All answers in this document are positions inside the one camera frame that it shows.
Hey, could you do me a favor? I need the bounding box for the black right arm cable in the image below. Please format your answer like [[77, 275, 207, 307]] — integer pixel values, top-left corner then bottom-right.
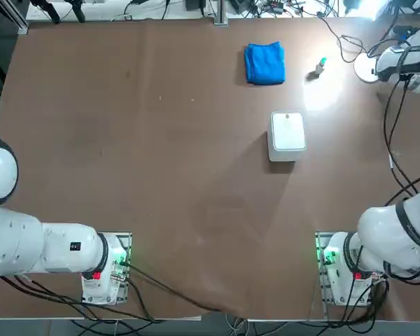
[[383, 78, 420, 211]]

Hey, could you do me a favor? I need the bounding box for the black tripod leg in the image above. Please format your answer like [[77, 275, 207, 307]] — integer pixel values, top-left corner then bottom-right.
[[68, 0, 87, 24], [31, 0, 61, 25]]

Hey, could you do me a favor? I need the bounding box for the black lamp power cable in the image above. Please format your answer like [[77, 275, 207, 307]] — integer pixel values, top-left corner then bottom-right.
[[314, 12, 367, 64]]

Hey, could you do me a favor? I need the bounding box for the blue folded cloth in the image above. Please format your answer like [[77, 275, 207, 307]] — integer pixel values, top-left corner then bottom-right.
[[244, 41, 286, 85]]

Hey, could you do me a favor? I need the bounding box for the aluminium frame rail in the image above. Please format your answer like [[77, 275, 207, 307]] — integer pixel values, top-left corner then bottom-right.
[[6, 0, 29, 35]]

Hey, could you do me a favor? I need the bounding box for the aluminium frame post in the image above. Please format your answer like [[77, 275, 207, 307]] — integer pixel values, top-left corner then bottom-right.
[[213, 0, 229, 27]]

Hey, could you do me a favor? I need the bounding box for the black left arm base cable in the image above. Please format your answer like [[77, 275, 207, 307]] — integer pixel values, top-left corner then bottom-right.
[[127, 264, 232, 314]]

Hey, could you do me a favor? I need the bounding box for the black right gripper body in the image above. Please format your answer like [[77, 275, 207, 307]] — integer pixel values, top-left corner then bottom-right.
[[377, 71, 402, 84]]

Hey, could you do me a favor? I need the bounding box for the white square box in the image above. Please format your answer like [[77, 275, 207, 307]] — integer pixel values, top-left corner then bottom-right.
[[267, 111, 307, 162]]

